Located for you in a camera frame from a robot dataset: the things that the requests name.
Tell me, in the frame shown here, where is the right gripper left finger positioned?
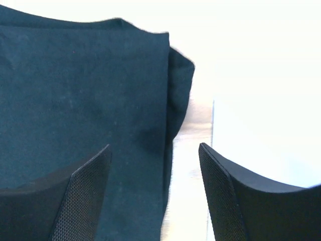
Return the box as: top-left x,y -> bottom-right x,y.
1,146 -> 111,241

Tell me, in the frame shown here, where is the black t shirt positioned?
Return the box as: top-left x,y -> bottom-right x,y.
1,6 -> 195,240

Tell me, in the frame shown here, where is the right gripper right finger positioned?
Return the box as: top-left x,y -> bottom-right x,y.
199,143 -> 320,241

